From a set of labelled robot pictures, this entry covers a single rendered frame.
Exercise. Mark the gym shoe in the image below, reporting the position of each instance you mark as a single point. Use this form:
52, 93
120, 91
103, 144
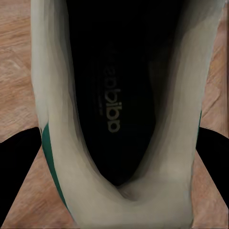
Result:
118, 88

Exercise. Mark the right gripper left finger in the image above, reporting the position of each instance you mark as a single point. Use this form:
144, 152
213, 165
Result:
16, 157

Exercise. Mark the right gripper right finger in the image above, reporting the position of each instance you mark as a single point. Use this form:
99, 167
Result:
213, 149

